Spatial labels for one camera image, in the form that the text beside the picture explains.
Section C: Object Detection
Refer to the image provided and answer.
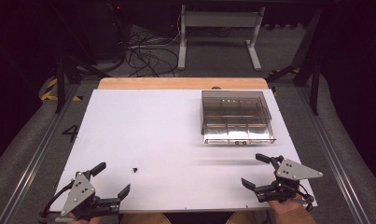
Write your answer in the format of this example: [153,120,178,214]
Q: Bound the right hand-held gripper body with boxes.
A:
[255,154,324,203]

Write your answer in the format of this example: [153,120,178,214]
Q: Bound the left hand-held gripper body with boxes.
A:
[60,170,121,221]

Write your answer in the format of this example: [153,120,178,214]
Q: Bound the person's left hand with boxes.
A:
[67,214,103,224]

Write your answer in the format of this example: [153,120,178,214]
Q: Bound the person's right hand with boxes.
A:
[267,195,305,218]

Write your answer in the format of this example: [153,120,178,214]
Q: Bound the person's left leg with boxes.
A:
[119,212,173,224]

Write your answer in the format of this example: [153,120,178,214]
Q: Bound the person's leg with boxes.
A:
[225,211,258,224]
[119,212,173,224]

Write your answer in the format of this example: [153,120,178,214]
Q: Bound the person's right leg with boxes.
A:
[225,211,258,224]

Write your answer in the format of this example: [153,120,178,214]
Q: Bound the clear plastic drawer box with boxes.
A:
[201,90,277,146]

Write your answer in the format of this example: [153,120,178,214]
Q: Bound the white table board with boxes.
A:
[49,89,319,214]

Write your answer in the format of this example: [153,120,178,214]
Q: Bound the black metal stand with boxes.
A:
[53,55,113,115]
[264,8,323,117]

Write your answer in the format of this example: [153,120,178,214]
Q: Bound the yellow black hazard tape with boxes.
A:
[40,77,84,103]

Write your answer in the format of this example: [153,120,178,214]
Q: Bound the dark equipment cabinet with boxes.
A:
[91,2,129,61]

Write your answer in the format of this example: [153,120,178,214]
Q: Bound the left hand-held gripper cable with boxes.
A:
[39,180,76,220]

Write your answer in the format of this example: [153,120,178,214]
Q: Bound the hand-held gripper cable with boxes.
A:
[296,182,315,213]
[39,180,76,220]

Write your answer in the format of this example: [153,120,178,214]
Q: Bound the right hand-held gripper cable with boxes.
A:
[296,182,315,213]

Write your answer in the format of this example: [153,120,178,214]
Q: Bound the aluminium floor rail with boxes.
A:
[295,85,372,224]
[0,83,83,224]

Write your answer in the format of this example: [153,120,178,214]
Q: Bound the tangle of black floor cables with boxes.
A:
[123,27,181,78]

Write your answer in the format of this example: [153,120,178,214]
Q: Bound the white metal stand frame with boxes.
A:
[176,4,267,72]

